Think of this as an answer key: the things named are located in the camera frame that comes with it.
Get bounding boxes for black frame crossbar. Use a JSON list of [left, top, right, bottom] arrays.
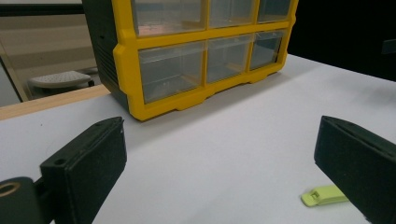
[[0, 3, 85, 17]]

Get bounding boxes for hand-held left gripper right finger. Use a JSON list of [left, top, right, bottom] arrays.
[[313, 115, 396, 224]]

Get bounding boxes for light green plastic clip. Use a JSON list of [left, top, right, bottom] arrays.
[[301, 185, 349, 207]]

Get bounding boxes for wooden table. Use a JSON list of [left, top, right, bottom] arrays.
[[0, 84, 111, 121]]

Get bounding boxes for grey round stool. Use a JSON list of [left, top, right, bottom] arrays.
[[27, 70, 95, 91]]

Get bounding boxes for clear plastic drawer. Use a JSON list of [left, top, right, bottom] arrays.
[[132, 0, 209, 36]]

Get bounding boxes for set of clear organizer drawers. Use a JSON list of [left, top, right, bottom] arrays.
[[132, 0, 292, 104]]

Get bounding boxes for yellow black drawer organizer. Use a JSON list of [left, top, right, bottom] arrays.
[[82, 0, 300, 121]]

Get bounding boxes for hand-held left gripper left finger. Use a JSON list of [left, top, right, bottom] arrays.
[[39, 116, 128, 224]]

